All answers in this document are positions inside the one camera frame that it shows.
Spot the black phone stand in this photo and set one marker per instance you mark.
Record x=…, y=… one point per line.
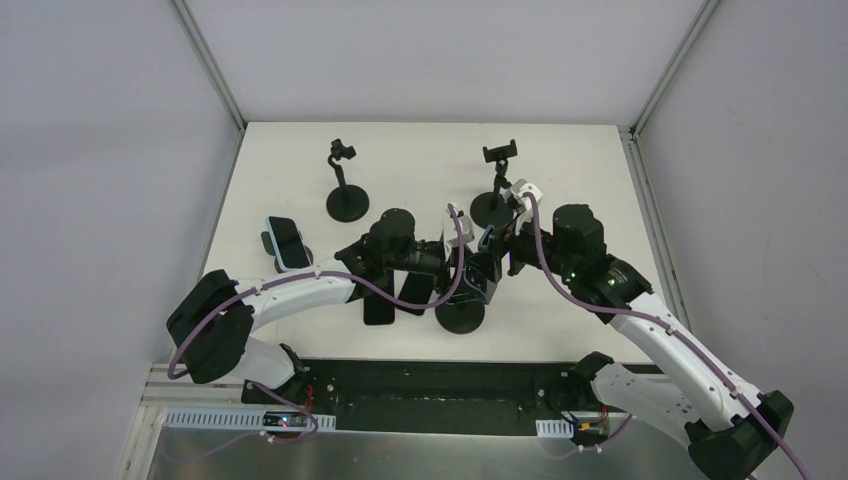
x=462, y=314
x=347, y=202
x=491, y=209

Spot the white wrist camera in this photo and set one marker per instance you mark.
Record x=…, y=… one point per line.
x=457, y=227
x=518, y=197

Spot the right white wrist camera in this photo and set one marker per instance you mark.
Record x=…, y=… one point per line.
x=518, y=197

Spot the right white cable duct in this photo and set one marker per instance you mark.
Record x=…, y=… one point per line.
x=555, y=428

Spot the round wooden phone stand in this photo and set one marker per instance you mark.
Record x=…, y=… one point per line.
x=296, y=257

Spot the black phone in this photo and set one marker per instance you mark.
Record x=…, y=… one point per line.
x=378, y=311

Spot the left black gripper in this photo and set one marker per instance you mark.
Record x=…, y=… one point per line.
x=448, y=263

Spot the blue-cased phone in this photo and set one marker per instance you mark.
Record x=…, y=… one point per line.
x=486, y=240

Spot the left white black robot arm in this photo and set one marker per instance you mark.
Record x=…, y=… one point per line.
x=213, y=326

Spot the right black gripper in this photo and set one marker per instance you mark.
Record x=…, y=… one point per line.
x=512, y=245

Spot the light blue phone on wooden stand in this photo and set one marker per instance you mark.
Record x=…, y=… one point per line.
x=284, y=231

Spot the left white cable duct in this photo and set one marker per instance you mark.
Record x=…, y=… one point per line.
x=246, y=420

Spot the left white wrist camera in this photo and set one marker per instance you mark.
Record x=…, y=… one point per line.
x=457, y=227

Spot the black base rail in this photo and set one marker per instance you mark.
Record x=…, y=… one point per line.
x=466, y=398

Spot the white cable duct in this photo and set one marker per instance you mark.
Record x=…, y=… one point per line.
x=246, y=420
x=555, y=428

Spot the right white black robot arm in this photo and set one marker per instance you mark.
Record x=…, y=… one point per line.
x=727, y=425

